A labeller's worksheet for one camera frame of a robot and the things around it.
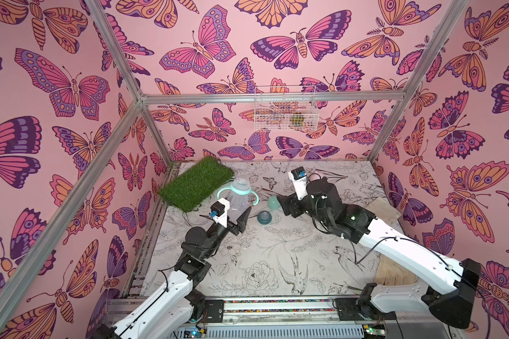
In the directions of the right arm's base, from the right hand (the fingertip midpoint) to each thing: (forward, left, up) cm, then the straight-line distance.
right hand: (288, 190), depth 71 cm
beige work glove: (+11, -49, -31) cm, 59 cm away
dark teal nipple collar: (+5, +8, -28) cm, 29 cm away
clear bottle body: (-6, +16, +4) cm, 18 cm away
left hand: (-4, +16, -1) cm, 16 cm away
